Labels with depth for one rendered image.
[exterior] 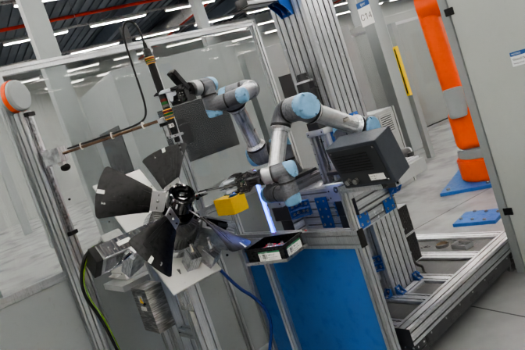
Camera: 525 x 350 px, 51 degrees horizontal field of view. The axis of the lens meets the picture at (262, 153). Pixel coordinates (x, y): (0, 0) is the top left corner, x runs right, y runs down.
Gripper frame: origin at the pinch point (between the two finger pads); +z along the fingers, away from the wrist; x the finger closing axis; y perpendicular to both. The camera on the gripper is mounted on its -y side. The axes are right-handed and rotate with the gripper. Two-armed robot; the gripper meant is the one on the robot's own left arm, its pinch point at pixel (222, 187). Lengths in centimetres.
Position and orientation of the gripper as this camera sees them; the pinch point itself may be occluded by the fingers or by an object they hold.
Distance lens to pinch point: 250.3
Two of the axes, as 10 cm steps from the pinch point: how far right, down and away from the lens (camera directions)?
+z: -9.3, 2.9, 2.4
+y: -1.7, 2.5, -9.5
